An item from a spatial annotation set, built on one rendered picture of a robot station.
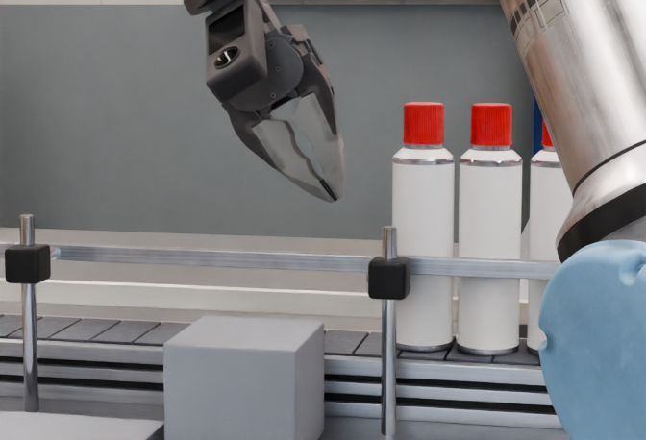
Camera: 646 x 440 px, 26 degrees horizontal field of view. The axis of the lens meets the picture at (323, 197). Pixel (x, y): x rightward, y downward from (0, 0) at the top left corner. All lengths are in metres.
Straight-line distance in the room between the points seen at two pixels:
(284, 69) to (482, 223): 0.21
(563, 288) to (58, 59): 5.01
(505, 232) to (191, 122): 4.39
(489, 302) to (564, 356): 0.54
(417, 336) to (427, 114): 0.18
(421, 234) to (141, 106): 4.40
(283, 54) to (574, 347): 0.62
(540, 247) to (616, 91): 0.53
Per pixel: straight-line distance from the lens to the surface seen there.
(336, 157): 1.17
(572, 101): 0.63
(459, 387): 1.14
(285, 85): 1.17
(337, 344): 1.19
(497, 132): 1.14
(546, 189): 1.14
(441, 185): 1.15
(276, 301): 1.24
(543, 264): 1.13
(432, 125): 1.15
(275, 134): 1.18
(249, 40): 1.12
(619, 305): 0.58
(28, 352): 1.18
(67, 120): 5.56
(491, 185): 1.13
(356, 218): 5.50
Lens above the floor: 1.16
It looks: 7 degrees down
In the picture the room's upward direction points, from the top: straight up
